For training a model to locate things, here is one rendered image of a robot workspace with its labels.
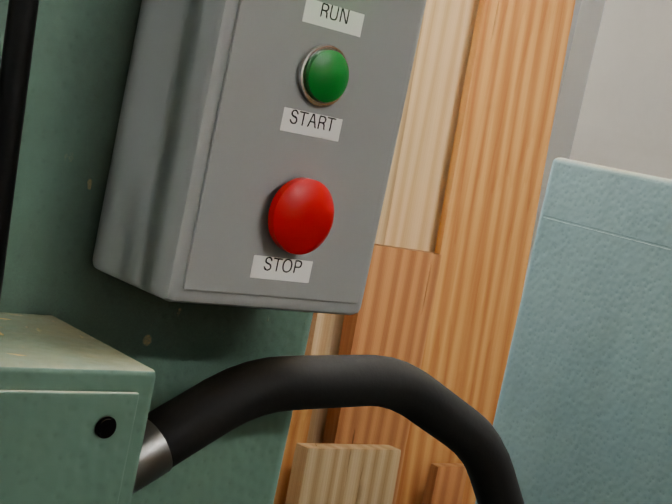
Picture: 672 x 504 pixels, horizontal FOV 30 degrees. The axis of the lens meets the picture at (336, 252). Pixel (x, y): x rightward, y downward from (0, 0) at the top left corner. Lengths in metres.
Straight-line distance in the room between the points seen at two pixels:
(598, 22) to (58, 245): 2.19
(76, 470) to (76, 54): 0.16
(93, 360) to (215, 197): 0.08
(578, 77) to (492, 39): 0.43
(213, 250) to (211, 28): 0.08
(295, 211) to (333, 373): 0.10
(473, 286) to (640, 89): 0.69
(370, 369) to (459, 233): 1.67
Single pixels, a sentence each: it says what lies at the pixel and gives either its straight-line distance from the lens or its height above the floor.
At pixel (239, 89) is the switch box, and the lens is 0.46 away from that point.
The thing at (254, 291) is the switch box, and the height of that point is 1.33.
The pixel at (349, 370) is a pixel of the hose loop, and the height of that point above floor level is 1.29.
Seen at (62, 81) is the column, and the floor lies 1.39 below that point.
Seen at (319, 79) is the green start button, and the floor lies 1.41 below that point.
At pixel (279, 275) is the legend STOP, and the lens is 0.49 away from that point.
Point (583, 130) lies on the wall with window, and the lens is 2.63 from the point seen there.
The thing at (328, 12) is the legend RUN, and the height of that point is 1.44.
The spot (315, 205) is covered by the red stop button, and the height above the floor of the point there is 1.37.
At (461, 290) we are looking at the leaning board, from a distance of 2.25.
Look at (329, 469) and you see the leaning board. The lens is 1.93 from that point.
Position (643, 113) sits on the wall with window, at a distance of 2.76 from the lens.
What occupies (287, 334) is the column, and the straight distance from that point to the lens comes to 0.58.
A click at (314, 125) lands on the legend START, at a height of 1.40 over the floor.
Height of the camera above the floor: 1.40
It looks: 6 degrees down
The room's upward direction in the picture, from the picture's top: 12 degrees clockwise
